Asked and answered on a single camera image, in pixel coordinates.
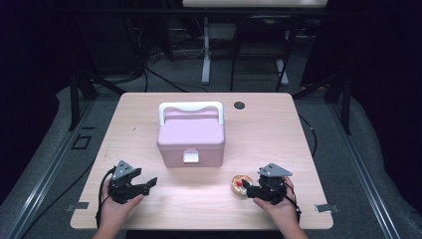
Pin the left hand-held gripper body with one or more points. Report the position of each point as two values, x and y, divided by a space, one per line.
120 189

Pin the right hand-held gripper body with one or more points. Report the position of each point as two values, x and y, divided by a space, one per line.
273 187

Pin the small round tin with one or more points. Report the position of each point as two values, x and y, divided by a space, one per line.
236 190

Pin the pink storage box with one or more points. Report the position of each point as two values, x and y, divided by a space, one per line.
190 136

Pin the person's left hand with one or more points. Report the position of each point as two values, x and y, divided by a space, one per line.
114 214

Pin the person's right hand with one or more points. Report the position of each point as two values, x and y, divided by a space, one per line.
285 214

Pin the black metal stand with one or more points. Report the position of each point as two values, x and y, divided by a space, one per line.
75 99
346 106

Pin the white desk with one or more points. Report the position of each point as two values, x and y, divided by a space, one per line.
206 59

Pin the black chair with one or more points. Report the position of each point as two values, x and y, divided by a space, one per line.
265 20

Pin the metal floor rail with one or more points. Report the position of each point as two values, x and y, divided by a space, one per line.
49 169
365 172

